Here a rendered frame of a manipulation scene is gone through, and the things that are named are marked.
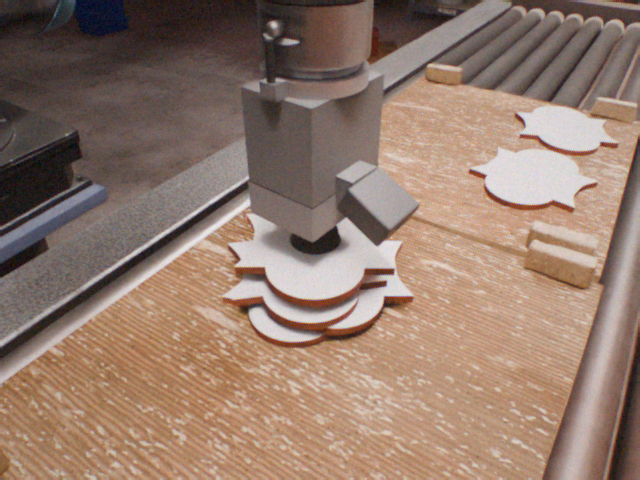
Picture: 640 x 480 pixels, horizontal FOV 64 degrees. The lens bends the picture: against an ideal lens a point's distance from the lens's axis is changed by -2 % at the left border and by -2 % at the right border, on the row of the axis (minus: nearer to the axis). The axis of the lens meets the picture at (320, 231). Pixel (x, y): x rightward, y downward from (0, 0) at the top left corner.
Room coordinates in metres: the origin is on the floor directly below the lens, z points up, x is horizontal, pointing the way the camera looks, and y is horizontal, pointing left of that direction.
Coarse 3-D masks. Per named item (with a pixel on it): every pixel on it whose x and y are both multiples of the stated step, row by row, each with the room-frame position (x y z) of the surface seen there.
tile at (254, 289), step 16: (240, 256) 0.36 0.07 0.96; (240, 288) 0.32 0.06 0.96; (256, 288) 0.32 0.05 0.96; (368, 288) 0.32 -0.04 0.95; (240, 304) 0.30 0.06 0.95; (272, 304) 0.30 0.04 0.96; (288, 304) 0.30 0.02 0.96; (336, 304) 0.30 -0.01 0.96; (352, 304) 0.30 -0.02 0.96; (288, 320) 0.28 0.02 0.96; (304, 320) 0.28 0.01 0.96; (320, 320) 0.28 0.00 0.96; (336, 320) 0.28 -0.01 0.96
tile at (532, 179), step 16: (496, 160) 0.57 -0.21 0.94; (512, 160) 0.57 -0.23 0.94; (528, 160) 0.57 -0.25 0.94; (544, 160) 0.57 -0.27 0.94; (560, 160) 0.57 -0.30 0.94; (480, 176) 0.54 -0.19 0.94; (496, 176) 0.53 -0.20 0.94; (512, 176) 0.53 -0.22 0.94; (528, 176) 0.53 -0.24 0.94; (544, 176) 0.53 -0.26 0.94; (560, 176) 0.53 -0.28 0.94; (576, 176) 0.53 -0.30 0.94; (496, 192) 0.49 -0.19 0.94; (512, 192) 0.49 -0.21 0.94; (528, 192) 0.49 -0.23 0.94; (544, 192) 0.49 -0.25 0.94; (560, 192) 0.49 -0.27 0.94; (576, 192) 0.50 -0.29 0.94; (528, 208) 0.47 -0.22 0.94
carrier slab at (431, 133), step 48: (432, 96) 0.80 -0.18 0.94; (480, 96) 0.80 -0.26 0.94; (384, 144) 0.63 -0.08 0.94; (432, 144) 0.63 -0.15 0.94; (480, 144) 0.63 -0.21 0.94; (528, 144) 0.63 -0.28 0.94; (624, 144) 0.63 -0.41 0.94; (432, 192) 0.51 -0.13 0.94; (480, 192) 0.51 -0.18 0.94; (480, 240) 0.42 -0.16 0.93
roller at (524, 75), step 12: (564, 24) 1.33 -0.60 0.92; (576, 24) 1.36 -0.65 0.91; (552, 36) 1.22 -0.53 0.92; (564, 36) 1.24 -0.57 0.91; (540, 48) 1.12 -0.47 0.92; (552, 48) 1.14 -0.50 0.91; (528, 60) 1.04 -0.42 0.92; (540, 60) 1.05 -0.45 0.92; (516, 72) 0.97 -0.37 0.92; (528, 72) 0.98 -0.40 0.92; (540, 72) 1.04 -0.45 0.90; (504, 84) 0.90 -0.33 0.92; (516, 84) 0.91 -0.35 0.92; (528, 84) 0.96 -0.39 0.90
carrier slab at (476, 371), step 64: (192, 256) 0.39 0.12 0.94; (448, 256) 0.39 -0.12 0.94; (512, 256) 0.39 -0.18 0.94; (128, 320) 0.30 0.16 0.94; (192, 320) 0.30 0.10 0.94; (384, 320) 0.30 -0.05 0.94; (448, 320) 0.30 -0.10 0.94; (512, 320) 0.30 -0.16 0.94; (576, 320) 0.30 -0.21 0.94; (0, 384) 0.24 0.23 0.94; (64, 384) 0.24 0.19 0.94; (128, 384) 0.24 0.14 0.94; (192, 384) 0.24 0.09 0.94; (256, 384) 0.24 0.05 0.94; (320, 384) 0.24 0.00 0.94; (384, 384) 0.24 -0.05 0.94; (448, 384) 0.24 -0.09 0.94; (512, 384) 0.24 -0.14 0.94; (0, 448) 0.19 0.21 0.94; (64, 448) 0.19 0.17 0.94; (128, 448) 0.19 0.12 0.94; (192, 448) 0.19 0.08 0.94; (256, 448) 0.19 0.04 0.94; (320, 448) 0.19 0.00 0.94; (384, 448) 0.19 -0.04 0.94; (448, 448) 0.19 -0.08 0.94; (512, 448) 0.19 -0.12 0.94
